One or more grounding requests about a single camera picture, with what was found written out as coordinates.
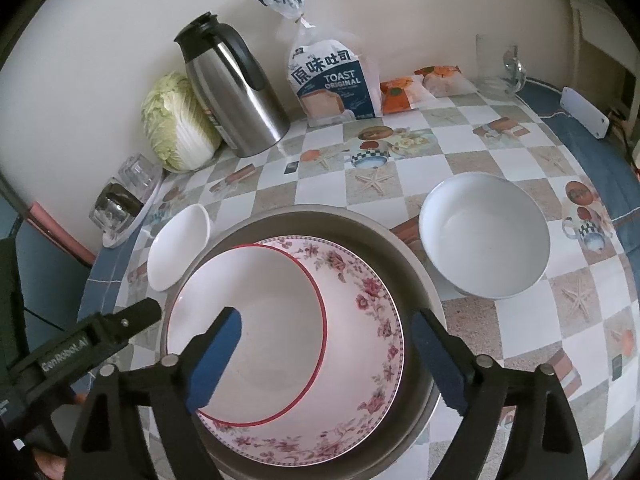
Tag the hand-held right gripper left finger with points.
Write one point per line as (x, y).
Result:
(215, 360)

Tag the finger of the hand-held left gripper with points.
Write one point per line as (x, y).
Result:
(137, 315)

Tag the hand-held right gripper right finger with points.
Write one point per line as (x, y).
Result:
(440, 360)

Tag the red-rimmed white bowl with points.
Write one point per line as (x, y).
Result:
(270, 320)

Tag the small white dish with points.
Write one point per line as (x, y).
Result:
(177, 250)

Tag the floral pattern plate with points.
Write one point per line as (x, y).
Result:
(360, 340)

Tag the white square bowl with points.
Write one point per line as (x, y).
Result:
(485, 240)

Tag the large stainless steel basin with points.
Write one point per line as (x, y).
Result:
(300, 221)

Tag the checkered printed tablecloth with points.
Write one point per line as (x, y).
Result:
(500, 340)

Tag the clear glass cup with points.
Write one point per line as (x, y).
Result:
(137, 172)
(107, 220)

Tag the white oval tray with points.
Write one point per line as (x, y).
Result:
(145, 210)

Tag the pink chair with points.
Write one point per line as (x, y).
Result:
(60, 232)

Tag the brown tinted glass cup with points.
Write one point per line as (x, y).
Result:
(122, 196)

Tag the napa cabbage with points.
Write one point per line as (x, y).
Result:
(175, 125)

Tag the stainless steel thermos jug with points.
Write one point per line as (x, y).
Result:
(235, 90)

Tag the orange and white snack packet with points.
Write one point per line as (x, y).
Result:
(445, 80)

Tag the white rectangular device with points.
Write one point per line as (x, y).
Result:
(585, 112)

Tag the clear glass mug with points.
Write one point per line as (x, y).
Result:
(497, 67)

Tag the toast bread bag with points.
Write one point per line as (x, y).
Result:
(330, 80)

